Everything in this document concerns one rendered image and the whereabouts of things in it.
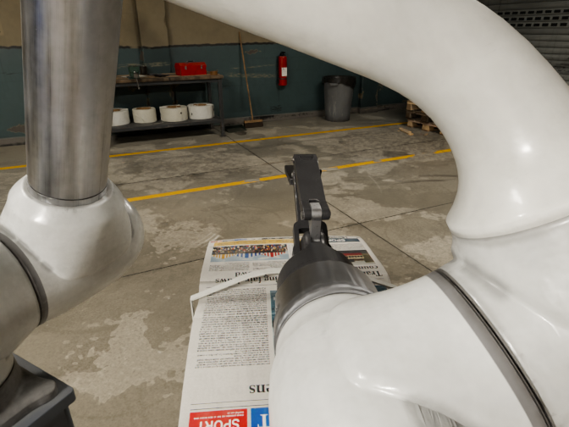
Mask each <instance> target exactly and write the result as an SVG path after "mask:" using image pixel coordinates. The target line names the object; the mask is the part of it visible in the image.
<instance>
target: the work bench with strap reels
mask: <svg viewBox="0 0 569 427"><path fill-rule="evenodd" d="M186 62H190V63H175V65H174V67H175V73H167V74H166V75H168V76H162V77H159V76H157V77H155V76H154V75H139V77H140V79H137V80H138V83H139V86H155V85H172V84H189V83H207V99H208V103H191V104H188V105H187V106H185V105H166V106H162V107H159V108H160V115H161V117H157V115H156V109H155V108H154V107H139V108H132V112H133V119H130V116H129V110H128V109H127V108H114V109H113V123H112V132H111V133H114V132H123V131H133V130H150V129H160V128H169V127H179V126H188V125H205V124H210V128H209V129H210V130H211V129H215V128H214V127H213V124H215V123H220V129H221V137H222V136H226V135H225V133H224V105H223V91H222V78H224V76H223V75H220V74H217V75H210V71H209V72H207V65H206V64H205V62H195V61H194V62H193V61H186ZM128 76H130V75H116V84H115V87H122V86H138V85H137V81H136V79H132V80H129V79H128V78H127V77H128ZM211 82H217V83H218V102H219V115H220V117H218V116H217V115H216V114H214V108H213V104H212V94H211ZM187 111H188V112H187Z"/></svg>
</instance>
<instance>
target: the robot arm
mask: <svg viewBox="0 0 569 427"><path fill-rule="evenodd" d="M165 1H167V2H170V3H173V4H176V5H178V6H180V7H183V8H187V9H189V10H191V11H194V12H196V13H199V14H202V15H205V16H207V17H209V18H212V19H215V20H218V21H220V22H223V23H225V24H227V25H231V26H234V27H236V28H238V29H241V30H244V31H247V32H250V33H252V34H254V35H256V36H260V37H262V38H265V39H268V40H270V41H272V42H276V43H278V44H280V45H283V46H286V47H289V48H291V49H294V50H296V51H298V52H301V53H305V54H307V55H310V56H312V57H314V58H318V59H321V60H323V61H325V62H328V63H330V64H333V65H336V66H339V67H341V68H343V69H347V70H349V71H351V72H354V73H356V74H359V75H362V76H364V77H367V78H368V79H370V80H374V81H376V82H378V83H379V84H381V85H383V86H386V87H388V88H389V89H391V90H393V91H395V92H398V93H400V94H401V95H402V96H403V97H406V98H407V99H409V100H410V101H411V102H413V103H414V104H416V105H417V106H418V107H419V108H420V109H421V110H422V111H423V112H424V113H425V114H426V115H427V116H428V117H429V118H430V119H431V120H432V121H433V122H434V123H435V124H436V126H437V127H438V128H439V130H440V131H441V133H442V134H443V136H444V137H445V139H446V140H447V142H448V144H449V146H450V150H451V151H452V154H453V156H454V159H455V161H456V167H457V174H458V187H457V193H456V197H455V200H454V202H453V205H452V207H451V209H450V211H449V212H448V214H447V217H446V224H447V225H448V227H449V229H450V232H451V234H452V244H451V253H452V255H453V259H452V260H451V261H449V262H448V263H446V264H445V265H443V266H441V267H440V268H438V269H436V270H435V271H433V272H431V273H429V274H426V275H424V276H423V277H421V278H418V279H416V280H413V281H410V282H408V283H406V284H404V285H401V286H397V287H394V288H391V289H388V290H386V291H380V292H378V291H377V289H376V287H375V286H374V284H373V282H372V281H371V280H370V279H369V277H368V276H367V275H366V274H365V273H363V272H362V271H361V270H360V269H358V268H357V267H355V266H353V264H352V262H351V261H350V260H349V259H348V258H347V257H346V256H345V255H344V254H342V253H341V252H338V251H336V250H335V249H333V248H332V247H331V245H330V244H329V236H328V229H327V225H326V223H325V222H323V221H322V220H329V219H330V216H331V212H330V209H329V205H328V204H327V202H326V199H325V195H324V190H323V182H322V179H321V174H322V170H321V169H320V168H319V166H318V157H317V154H294V156H293V158H292V163H293V164H294V165H285V166H284V171H285V173H286V176H287V179H288V181H289V183H290V185H291V186H294V196H295V206H296V222H295V223H294V226H293V242H294V246H293V250H292V257H291V258H290V259H289V260H288V261H287V262H286V263H285V264H284V266H283V268H282V269H281V270H280V272H279V277H278V280H277V292H276V294H275V297H273V300H274V301H275V316H274V321H273V333H274V339H273V346H274V354H275V358H274V361H273V365H272V368H271V373H270V380H269V395H268V410H269V426H270V427H569V85H567V83H566V82H565V81H564V80H563V79H562V78H561V76H560V75H559V74H558V73H557V72H556V70H555V69H554V68H553V67H552V66H551V64H550V63H549V62H548V61H547V60H546V59H545V58H544V57H543V56H542V55H541V54H540V52H539V51H538V50H537V49H536V48H535V47H534V46H533V45H532V44H531V43H530V42H529V41H528V40H527V39H526V38H525V37H524V36H522V35H521V34H520V33H519V32H518V31H517V30H515V29H514V28H513V27H512V26H511V25H510V24H508V23H507V22H506V21H505V20H504V19H502V18H501V17H500V16H499V15H498V14H496V13H495V12H493V11H492V10H491V9H489V8H487V7H486V6H485V5H483V4H481V3H480V2H479V1H477V0H165ZM122 7H123V0H20V17H21V38H22V60H23V82H24V103H25V145H26V167H27V175H25V176H24V177H22V178H21V179H20V180H18V181H17V182H16V183H15V184H14V185H13V186H12V188H11V189H10V191H9V193H8V200H7V201H6V204H5V206H4V208H3V211H2V213H1V216H0V427H12V426H13V425H14V424H16V423H17V422H19V421H20V420H21V419H22V418H23V417H25V416H26V415H27V414H29V413H30V412H32V411H33V410H35V409H36V408H38V407H40V406H42V405H44V404H46V403H48V402H50V401H51V400H52V399H53V398H54V397H55V396H56V395H57V394H58V388H57V385H56V383H55V382H54V381H53V380H50V379H44V378H41V377H38V376H36V375H34V374H32V373H31V372H30V371H28V370H27V369H24V368H23V367H21V366H19V365H18V363H17V361H16V359H15V357H14V355H13V352H14V351H15V350H16V349H17V348H18V347H19V346H20V345H21V343H22V342H23V341H24V340H25V339H26V338H27V337H28V336H29V335H30V333H31V332H32V331H33V330H34V329H35V328H36V327H38V326H39V325H41V324H44V323H46V322H47V321H48V320H51V319H54V318H56V317H58V316H59V315H61V314H63V313H66V312H68V311H69V310H70V309H72V308H75V307H76V306H78V305H80V304H82V303H83V302H85V301H86V300H88V299H90V298H91V297H93V296H95V295H96V294H97V293H99V292H100V291H102V290H104V289H105V288H107V287H108V286H110V285H111V284H113V283H114V282H115V281H116V280H118V279H119V278H120V277H121V276H122V275H123V274H124V273H125V272H126V271H127V270H128V269H129V268H130V267H131V266H132V264H133V263H134V262H135V261H136V259H137V257H138V256H139V254H140V252H141V249H142V247H143V244H144V238H145V233H144V226H143V223H142V220H141V216H140V215H139V213H138V211H137V210H136V208H135V207H134V205H133V204H132V203H131V202H129V201H128V200H127V199H126V198H125V197H123V194H122V192H121V191H120V190H119V188H118V187H117V186H116V185H115V184H114V183H113V182H112V181H111V180H110V179H109V178H108V162H109V152H110V142H111V132H112V123H113V104H114V94H115V84H116V74H117V64H118V55H119V36H120V26H121V16H122ZM299 234H304V235H303V236H302V238H301V240H300V237H299Z"/></svg>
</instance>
